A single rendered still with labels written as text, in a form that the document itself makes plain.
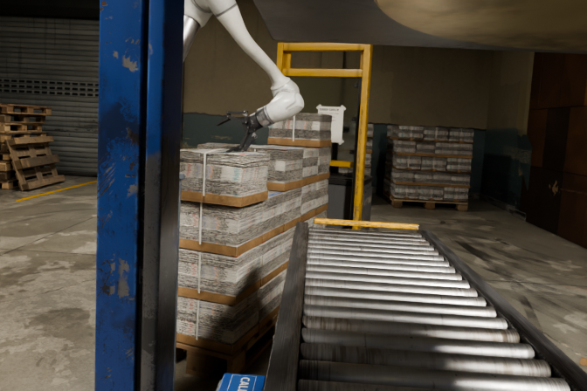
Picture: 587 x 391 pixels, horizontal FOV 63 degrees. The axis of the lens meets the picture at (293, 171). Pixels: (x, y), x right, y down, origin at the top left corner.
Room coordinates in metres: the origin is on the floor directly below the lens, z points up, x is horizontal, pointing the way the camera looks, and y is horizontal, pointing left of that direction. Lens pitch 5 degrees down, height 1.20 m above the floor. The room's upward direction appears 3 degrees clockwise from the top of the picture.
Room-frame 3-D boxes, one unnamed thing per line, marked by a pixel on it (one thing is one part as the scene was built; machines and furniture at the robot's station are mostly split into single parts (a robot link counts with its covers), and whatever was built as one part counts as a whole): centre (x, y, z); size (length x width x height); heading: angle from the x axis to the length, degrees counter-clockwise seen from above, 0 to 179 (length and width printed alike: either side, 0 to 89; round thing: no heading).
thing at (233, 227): (2.70, 0.21, 0.42); 1.17 x 0.39 x 0.83; 160
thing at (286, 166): (2.82, 0.17, 0.95); 0.38 x 0.29 x 0.23; 68
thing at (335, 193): (4.14, -0.31, 0.40); 0.69 x 0.55 x 0.80; 70
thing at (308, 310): (1.04, -0.26, 0.77); 0.47 x 0.05 x 0.05; 88
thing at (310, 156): (3.10, 0.07, 0.95); 0.38 x 0.29 x 0.23; 69
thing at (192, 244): (2.70, 0.21, 0.40); 1.16 x 0.38 x 0.51; 160
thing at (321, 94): (3.81, -0.19, 1.28); 0.57 x 0.01 x 0.65; 70
